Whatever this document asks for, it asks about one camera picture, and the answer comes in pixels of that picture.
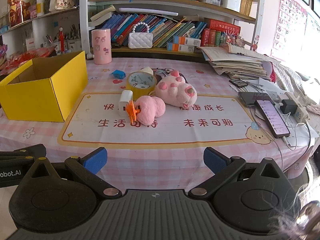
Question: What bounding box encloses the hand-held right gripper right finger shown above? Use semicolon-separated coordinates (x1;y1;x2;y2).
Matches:
188;147;297;198

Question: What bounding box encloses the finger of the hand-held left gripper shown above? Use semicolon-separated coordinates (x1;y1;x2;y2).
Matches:
0;155;35;165
0;144;47;158

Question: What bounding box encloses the red festive figure box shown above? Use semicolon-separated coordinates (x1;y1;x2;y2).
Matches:
7;0;33;28

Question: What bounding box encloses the tilted cream book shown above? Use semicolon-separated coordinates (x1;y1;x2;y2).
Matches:
89;5;117;27

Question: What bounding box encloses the orange and white carton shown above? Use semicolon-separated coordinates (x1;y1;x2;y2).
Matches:
167;42;197;53
173;36;201;47

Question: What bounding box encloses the person's hair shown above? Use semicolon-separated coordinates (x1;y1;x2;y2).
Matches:
271;184;320;240

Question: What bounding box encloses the white quilted pearl-handle handbag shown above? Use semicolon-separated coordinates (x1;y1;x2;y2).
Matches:
128;22;153;50

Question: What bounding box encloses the smartphone with dark case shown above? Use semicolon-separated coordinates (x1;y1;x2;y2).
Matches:
238;92;275;108

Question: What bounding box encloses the stack of papers and notebooks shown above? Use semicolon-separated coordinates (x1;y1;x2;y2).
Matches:
197;44;282;80

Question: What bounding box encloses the white bookshelf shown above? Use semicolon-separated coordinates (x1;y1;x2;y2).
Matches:
79;0;263;63

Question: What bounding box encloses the red gift packaging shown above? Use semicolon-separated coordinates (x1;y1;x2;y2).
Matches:
0;50;52;73

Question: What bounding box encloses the white power adapter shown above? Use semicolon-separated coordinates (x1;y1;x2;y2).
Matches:
118;90;133;117

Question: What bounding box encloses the pink sparkly ornament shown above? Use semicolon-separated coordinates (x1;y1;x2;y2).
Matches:
221;32;245;48

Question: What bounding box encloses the small white red-label box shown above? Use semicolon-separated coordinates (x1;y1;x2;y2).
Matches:
25;37;37;52

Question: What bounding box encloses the white power strip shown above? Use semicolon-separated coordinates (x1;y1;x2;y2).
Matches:
285;92;310;123

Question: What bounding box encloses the grey metal object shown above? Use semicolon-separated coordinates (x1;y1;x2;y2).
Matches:
154;68;173;80

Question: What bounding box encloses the row of colourful slanted books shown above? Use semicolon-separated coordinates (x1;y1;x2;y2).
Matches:
100;12;208;48

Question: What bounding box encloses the pink plush animal toy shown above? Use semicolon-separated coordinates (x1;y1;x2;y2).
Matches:
154;70;198;108

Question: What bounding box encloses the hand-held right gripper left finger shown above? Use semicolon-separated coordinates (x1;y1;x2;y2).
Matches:
17;147;122;200

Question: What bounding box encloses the white light bar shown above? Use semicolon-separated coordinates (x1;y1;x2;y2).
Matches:
119;7;179;17

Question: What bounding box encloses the row of small red books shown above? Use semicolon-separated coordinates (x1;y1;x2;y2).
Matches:
201;29;225;47

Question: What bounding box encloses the yellow cardboard box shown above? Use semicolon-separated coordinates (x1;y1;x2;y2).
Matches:
0;51;89;122

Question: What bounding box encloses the pink heart plush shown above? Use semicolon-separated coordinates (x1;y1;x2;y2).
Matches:
134;95;166;126

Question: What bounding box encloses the white charging cable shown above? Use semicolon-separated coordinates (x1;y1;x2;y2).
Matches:
250;110;318;172

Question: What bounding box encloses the yellow tape roll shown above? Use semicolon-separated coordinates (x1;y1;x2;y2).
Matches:
126;71;157;100

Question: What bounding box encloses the small black smartphone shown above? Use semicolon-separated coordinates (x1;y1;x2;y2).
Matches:
229;78;249;88

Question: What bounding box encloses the grey blanket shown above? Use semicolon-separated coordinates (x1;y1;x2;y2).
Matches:
272;62;320;110

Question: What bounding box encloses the pink alphabet wall poster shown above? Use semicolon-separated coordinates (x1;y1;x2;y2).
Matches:
271;0;308;62

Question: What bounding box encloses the white wall shelf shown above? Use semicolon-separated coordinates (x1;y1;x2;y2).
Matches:
0;6;80;55

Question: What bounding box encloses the smartphone with lit screen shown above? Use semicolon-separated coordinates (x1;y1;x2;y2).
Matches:
255;99;291;139

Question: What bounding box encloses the white pen box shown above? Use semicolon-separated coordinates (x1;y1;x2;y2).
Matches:
66;24;83;53

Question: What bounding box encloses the pink cylindrical container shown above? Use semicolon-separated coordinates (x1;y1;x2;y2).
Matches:
91;29;112;65

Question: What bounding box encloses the black charger plug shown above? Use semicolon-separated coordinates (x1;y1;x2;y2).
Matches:
279;99;298;115

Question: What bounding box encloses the thick red dictionary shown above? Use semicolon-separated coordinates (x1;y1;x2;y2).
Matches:
204;18;241;37

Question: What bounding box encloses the orange hair clip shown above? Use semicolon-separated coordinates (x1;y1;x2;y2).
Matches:
125;100;142;123

